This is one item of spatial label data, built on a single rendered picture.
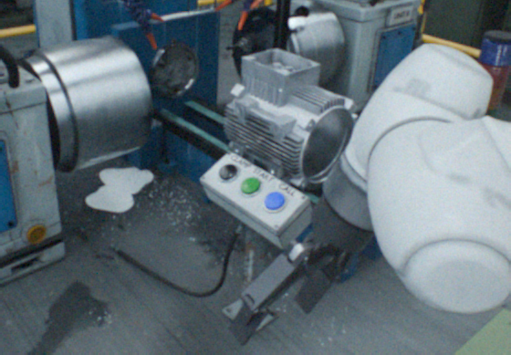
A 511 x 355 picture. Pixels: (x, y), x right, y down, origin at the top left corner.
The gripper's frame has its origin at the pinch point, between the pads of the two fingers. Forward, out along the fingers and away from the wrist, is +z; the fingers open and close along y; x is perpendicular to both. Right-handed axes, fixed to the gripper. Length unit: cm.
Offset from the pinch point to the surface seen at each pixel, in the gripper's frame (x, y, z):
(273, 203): 10.6, 3.0, -10.0
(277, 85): 34.4, 25.2, -13.3
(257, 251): 11.0, 8.0, 1.9
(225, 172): 20.4, 3.4, -7.0
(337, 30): 54, 67, -16
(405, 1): 54, 90, -28
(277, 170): 24.2, 23.8, -1.1
